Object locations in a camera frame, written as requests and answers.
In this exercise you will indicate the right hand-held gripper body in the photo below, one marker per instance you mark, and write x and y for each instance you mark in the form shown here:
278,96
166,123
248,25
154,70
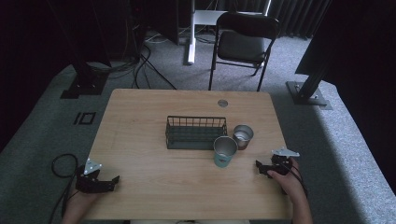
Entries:
282,161

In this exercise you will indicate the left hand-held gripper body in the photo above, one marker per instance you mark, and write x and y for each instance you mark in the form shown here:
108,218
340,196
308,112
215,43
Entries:
88,183

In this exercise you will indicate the brown metal cup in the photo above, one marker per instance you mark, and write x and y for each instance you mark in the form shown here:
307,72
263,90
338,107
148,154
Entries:
243,137

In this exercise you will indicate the teal metal cup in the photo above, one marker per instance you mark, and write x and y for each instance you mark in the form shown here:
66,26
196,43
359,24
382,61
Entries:
224,152

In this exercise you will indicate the person's left hand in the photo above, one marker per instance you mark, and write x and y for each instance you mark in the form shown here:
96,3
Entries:
81,202

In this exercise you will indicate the person's right hand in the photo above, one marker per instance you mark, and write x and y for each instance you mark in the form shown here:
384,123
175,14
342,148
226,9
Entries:
288,182

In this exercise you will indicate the grey round table grommet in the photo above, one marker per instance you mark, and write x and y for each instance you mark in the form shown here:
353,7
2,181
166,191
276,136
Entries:
222,103

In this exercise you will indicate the black metal stand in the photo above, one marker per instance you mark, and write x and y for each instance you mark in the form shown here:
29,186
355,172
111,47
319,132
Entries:
308,90
85,79

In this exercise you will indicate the black folding chair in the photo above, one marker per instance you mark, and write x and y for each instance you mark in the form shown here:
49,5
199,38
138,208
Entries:
243,46

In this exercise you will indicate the grey pleated curtain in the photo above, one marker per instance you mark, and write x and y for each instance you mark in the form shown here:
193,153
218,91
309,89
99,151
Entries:
295,17

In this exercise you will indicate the white desk frame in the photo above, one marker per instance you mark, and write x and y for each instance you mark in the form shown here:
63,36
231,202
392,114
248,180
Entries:
194,31

